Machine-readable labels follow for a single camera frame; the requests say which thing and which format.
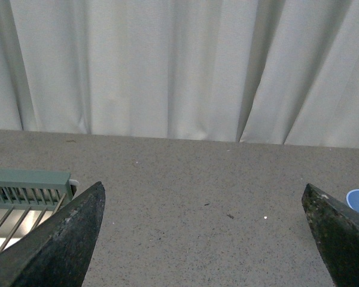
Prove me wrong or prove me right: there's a green dish rack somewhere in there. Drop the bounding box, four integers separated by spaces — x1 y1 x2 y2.
0 169 78 253

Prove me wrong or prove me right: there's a white pleated curtain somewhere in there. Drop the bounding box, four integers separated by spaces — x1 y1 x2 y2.
0 1 359 148

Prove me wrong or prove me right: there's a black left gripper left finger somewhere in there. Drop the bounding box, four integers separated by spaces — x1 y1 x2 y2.
0 182 105 286

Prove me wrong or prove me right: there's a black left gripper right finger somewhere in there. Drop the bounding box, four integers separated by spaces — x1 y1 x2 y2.
302 184 359 286

